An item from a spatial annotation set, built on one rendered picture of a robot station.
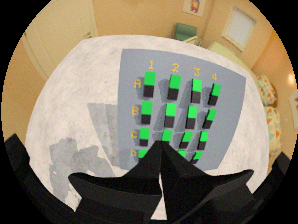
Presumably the grey switch panel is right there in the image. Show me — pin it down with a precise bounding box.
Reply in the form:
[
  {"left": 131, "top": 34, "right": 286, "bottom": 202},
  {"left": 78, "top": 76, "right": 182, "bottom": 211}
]
[{"left": 117, "top": 48, "right": 246, "bottom": 172}]

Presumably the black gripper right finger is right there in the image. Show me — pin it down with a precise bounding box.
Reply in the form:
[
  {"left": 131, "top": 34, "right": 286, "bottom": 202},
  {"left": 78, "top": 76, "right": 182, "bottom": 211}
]
[{"left": 160, "top": 141, "right": 254, "bottom": 224}]

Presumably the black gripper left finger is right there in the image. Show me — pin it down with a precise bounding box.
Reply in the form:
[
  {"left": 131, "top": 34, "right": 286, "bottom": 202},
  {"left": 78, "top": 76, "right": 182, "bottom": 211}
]
[{"left": 68, "top": 141, "right": 162, "bottom": 224}]

